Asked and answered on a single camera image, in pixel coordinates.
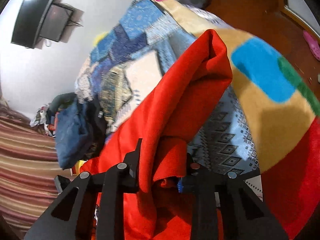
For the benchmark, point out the blue jeans pile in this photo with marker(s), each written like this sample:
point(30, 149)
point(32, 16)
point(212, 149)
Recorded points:
point(80, 132)

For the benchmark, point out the colourful fleece blanket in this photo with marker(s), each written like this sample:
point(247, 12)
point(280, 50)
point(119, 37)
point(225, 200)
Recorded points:
point(266, 121)

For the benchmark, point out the blue patchwork bedspread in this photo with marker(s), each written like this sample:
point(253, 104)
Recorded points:
point(128, 63)

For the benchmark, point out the yellow garment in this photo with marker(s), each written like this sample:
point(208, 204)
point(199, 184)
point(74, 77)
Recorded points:
point(76, 168)

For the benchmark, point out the white wardrobe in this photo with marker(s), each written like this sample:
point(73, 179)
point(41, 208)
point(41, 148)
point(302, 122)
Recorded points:
point(304, 12)

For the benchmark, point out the red garment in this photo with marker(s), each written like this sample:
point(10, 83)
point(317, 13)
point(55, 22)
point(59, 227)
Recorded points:
point(166, 121)

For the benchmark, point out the wall mounted television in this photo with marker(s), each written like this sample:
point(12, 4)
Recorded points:
point(38, 19)

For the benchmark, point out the pink clog shoe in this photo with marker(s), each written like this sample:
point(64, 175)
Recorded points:
point(313, 44)

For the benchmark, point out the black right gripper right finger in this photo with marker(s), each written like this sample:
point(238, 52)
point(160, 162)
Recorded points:
point(226, 204)

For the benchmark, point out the green cloth covered pile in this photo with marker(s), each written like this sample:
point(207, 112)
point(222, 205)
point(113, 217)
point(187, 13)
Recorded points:
point(46, 116)

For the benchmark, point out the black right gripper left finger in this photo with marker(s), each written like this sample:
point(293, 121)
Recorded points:
point(91, 204)

